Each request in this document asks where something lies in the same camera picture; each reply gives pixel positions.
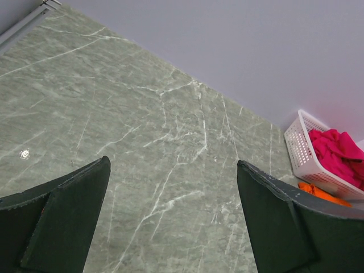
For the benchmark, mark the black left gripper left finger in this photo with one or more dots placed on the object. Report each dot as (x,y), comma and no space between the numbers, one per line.
(50,227)

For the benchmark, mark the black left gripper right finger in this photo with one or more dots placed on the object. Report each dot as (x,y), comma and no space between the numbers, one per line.
(293,231)

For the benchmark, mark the folded orange t shirt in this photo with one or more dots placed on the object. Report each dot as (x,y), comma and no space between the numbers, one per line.
(315,191)

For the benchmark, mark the crumpled pink shirt in basket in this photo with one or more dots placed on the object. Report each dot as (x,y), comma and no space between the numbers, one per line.
(339,154)

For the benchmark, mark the white plastic laundry basket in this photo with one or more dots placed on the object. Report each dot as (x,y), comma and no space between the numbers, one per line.
(305,164)

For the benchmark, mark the aluminium table edge rail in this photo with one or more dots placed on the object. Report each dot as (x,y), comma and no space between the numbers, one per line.
(17,21)

